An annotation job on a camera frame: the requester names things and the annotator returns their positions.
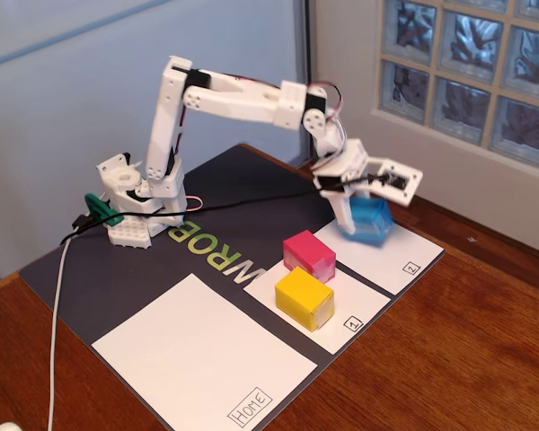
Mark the white paper sheet marked 2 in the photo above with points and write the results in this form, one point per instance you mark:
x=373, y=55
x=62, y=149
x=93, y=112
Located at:
x=409, y=251

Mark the blue paper box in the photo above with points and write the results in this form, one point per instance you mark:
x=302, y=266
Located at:
x=370, y=222

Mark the white paper sheet marked home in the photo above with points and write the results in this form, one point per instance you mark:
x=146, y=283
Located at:
x=197, y=341

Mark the grey metal frame post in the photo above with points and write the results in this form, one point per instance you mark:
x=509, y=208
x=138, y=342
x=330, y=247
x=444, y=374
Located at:
x=306, y=45

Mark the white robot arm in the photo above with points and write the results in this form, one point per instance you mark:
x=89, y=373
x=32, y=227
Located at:
x=233, y=96

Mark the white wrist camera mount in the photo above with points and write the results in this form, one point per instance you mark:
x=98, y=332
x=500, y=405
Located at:
x=413, y=179

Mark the pink paper box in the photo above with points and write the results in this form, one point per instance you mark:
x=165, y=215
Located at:
x=307, y=251

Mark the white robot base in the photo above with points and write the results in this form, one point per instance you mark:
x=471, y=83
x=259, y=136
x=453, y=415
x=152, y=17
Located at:
x=130, y=231

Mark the dark grey printed mat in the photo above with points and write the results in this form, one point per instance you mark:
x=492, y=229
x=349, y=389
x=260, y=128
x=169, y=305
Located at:
x=117, y=278

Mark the glass block window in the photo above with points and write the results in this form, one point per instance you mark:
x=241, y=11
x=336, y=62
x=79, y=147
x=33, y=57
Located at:
x=467, y=67

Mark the yellow paper box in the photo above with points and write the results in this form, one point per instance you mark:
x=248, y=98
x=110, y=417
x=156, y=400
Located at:
x=303, y=292

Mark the white rounded object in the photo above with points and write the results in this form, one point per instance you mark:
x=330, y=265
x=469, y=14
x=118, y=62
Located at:
x=6, y=427

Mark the green table clamp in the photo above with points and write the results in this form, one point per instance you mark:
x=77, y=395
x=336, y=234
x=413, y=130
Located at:
x=99, y=207

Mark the white paper sheet marked 1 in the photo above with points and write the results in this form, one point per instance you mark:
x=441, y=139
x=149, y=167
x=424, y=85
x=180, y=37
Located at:
x=373, y=305

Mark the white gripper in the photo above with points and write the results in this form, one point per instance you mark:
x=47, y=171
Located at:
x=341, y=203

